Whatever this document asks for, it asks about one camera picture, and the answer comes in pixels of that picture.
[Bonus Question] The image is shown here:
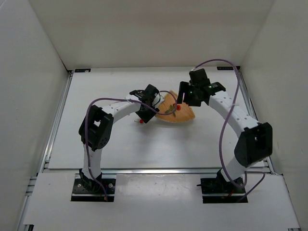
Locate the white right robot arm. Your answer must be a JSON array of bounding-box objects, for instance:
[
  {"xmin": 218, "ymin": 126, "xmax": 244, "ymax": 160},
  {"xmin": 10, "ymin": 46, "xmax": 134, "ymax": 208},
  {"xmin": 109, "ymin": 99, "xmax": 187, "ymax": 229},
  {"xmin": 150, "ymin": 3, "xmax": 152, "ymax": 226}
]
[{"xmin": 178, "ymin": 81, "xmax": 273, "ymax": 188}]

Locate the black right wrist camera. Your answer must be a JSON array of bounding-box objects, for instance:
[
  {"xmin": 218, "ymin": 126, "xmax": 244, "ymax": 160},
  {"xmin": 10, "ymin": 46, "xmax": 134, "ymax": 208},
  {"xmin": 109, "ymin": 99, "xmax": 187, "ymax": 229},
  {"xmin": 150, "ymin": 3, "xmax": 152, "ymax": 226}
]
[{"xmin": 189, "ymin": 68, "xmax": 210, "ymax": 87}]

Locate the cherry sprig with leaves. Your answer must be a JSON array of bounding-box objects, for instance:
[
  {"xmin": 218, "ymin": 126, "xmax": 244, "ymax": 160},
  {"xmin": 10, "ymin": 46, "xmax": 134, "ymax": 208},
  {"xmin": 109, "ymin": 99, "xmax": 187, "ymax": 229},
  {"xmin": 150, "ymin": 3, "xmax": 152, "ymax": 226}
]
[{"xmin": 165, "ymin": 104, "xmax": 181, "ymax": 117}]

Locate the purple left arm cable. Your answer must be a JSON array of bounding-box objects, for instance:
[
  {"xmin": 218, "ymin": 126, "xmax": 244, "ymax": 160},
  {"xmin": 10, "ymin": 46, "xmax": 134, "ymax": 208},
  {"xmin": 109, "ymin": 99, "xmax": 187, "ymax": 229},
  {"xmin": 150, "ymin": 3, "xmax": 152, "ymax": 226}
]
[{"xmin": 86, "ymin": 90, "xmax": 172, "ymax": 202}]

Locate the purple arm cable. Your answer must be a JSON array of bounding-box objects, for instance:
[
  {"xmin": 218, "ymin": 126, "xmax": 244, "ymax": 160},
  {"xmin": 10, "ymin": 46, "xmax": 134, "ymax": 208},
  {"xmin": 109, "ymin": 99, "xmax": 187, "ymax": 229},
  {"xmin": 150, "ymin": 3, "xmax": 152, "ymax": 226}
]
[
  {"xmin": 190, "ymin": 59, "xmax": 267, "ymax": 195},
  {"xmin": 86, "ymin": 90, "xmax": 172, "ymax": 202}
]

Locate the woven triangular fruit basket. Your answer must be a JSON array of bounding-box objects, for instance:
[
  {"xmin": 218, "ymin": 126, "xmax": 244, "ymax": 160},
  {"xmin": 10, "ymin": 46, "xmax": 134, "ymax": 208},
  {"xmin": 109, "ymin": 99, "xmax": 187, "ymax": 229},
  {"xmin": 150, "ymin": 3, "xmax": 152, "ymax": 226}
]
[{"xmin": 155, "ymin": 93, "xmax": 195, "ymax": 123}]

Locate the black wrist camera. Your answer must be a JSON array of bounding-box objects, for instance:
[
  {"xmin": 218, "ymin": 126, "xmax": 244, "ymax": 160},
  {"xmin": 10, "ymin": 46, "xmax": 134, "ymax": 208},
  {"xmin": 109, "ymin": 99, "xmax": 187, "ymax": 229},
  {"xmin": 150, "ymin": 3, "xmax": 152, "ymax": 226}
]
[
  {"xmin": 189, "ymin": 68, "xmax": 210, "ymax": 87},
  {"xmin": 129, "ymin": 90, "xmax": 151, "ymax": 101}
]

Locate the aluminium table frame rail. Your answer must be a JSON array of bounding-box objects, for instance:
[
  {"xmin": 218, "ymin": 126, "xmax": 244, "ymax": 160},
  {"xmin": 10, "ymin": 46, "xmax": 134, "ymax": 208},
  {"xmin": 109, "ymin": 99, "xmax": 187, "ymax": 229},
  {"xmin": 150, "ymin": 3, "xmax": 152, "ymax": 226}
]
[{"xmin": 23, "ymin": 67, "xmax": 300, "ymax": 231}]

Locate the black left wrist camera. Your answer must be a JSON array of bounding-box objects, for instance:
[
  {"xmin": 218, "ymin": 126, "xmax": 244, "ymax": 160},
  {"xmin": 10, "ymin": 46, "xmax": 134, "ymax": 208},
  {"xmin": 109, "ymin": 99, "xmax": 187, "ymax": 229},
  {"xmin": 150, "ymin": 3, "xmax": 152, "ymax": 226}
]
[{"xmin": 129, "ymin": 90, "xmax": 151, "ymax": 101}]

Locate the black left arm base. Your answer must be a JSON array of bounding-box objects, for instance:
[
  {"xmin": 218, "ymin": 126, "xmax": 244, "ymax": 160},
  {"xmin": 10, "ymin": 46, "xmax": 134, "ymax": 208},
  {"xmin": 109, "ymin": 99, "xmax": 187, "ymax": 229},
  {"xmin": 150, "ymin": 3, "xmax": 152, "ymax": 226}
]
[{"xmin": 71, "ymin": 174, "xmax": 116, "ymax": 202}]

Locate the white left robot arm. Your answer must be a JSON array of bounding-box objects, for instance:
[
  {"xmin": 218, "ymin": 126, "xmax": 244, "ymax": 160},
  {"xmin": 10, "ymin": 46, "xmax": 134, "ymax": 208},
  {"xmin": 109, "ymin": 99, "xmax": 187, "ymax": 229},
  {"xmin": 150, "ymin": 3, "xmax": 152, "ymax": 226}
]
[{"xmin": 78, "ymin": 84, "xmax": 162, "ymax": 194}]

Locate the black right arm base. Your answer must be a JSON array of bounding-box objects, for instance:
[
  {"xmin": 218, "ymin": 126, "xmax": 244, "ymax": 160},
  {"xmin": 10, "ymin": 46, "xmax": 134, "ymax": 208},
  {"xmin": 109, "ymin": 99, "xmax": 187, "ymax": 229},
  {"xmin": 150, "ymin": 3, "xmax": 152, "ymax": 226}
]
[{"xmin": 196, "ymin": 178, "xmax": 248, "ymax": 204}]

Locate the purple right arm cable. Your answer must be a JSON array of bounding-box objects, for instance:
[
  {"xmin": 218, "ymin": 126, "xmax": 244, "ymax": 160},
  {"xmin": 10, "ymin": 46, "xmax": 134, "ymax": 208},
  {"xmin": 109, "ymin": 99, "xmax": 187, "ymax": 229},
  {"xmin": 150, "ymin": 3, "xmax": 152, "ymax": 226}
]
[{"xmin": 190, "ymin": 59, "xmax": 267, "ymax": 195}]

